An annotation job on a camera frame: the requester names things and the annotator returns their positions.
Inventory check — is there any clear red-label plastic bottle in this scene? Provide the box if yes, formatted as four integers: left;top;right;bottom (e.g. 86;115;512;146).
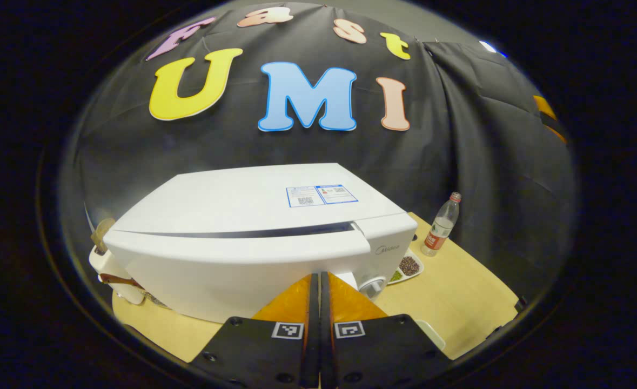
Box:
420;191;462;257

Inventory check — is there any brown wooden spoon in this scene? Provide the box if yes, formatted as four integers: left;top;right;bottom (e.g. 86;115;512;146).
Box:
98;273;142;289

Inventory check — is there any white divided dish of beans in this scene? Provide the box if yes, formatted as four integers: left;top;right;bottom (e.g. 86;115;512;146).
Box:
387;248;425;286

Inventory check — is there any pale green square plate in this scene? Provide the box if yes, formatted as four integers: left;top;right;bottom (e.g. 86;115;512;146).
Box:
414;318;447;352

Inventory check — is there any white microwave oven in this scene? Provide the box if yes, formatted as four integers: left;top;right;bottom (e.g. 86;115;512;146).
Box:
104;163;419;324

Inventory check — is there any white toaster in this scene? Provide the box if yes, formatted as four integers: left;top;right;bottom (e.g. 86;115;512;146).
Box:
88;246;146;306

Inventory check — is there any small ceiling light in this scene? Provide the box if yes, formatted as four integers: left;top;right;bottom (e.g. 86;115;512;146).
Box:
479;40;509;59

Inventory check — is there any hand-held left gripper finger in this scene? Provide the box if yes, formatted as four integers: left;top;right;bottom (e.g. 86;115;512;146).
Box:
191;273;320;389
320;272;452;389

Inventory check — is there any brown bread slice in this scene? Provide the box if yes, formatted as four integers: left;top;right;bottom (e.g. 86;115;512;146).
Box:
91;218;117;256

